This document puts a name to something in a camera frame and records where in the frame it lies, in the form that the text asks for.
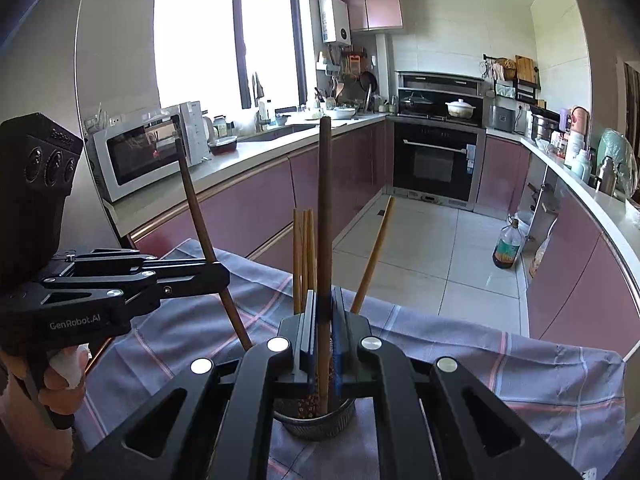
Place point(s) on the steel thermos flask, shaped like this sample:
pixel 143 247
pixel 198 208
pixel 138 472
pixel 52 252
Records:
pixel 607 177

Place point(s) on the teal appliance in plastic bag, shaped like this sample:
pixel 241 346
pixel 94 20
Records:
pixel 622 155

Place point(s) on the stacked steel pots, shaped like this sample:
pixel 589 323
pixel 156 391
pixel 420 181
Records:
pixel 545 127

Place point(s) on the pink kettle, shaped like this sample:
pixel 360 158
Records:
pixel 580 120

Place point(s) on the wooden cutting board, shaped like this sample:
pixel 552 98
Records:
pixel 525 69

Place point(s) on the black mesh utensil holder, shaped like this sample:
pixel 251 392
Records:
pixel 312 427

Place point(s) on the black built-in oven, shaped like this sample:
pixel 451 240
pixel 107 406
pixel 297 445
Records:
pixel 435 160

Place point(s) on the black cooking pot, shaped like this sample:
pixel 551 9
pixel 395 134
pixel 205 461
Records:
pixel 416 104

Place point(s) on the white casserole pot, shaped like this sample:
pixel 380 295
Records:
pixel 462 110

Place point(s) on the white dish bowl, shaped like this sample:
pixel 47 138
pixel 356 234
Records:
pixel 344 113

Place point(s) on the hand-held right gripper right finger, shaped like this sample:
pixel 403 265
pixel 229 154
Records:
pixel 340 332

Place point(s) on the white wall water heater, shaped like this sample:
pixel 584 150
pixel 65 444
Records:
pixel 334 20

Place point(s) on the pink base cabinets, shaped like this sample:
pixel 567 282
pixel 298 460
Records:
pixel 250 200
pixel 575 270

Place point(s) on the hanging black pan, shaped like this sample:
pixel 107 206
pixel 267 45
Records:
pixel 368 81

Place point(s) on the cooking oil bottle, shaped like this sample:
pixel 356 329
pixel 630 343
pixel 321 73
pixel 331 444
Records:
pixel 507 247

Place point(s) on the black range hood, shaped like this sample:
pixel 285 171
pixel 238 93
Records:
pixel 440 82

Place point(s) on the white insulated jug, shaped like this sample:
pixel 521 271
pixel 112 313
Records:
pixel 575 150

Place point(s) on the pink wall cabinet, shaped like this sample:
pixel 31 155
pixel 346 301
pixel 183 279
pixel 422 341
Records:
pixel 375 7

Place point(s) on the long brown chopstick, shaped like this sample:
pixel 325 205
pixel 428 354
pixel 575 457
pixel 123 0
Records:
pixel 195 200
pixel 325 210

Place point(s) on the dark red bowl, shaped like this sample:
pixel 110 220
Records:
pixel 222 146

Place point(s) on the black wall rack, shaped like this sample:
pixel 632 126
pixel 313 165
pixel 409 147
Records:
pixel 505 87

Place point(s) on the blue checked cloth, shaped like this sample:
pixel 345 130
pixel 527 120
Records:
pixel 450 340

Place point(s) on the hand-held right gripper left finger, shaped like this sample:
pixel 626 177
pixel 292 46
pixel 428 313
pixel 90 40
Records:
pixel 311 330

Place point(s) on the person's left forearm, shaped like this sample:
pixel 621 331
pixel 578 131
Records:
pixel 30 452

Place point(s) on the person's left hand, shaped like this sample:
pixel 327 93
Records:
pixel 62 385

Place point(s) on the clear plastic bag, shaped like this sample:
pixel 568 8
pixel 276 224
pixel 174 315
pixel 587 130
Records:
pixel 540 259

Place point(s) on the steel kitchen faucet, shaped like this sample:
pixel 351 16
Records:
pixel 261 112

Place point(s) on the large kitchen window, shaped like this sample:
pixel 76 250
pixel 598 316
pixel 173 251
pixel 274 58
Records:
pixel 200 35

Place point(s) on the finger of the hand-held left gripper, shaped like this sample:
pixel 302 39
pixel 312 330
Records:
pixel 200 287
pixel 185 270

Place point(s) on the white kitchen countertop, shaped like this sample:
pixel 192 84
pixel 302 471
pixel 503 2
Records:
pixel 240 158

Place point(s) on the white countertop microwave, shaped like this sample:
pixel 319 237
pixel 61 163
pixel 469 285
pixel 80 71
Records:
pixel 130 160

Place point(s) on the steel kitchen sink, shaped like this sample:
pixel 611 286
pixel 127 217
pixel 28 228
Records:
pixel 280 133

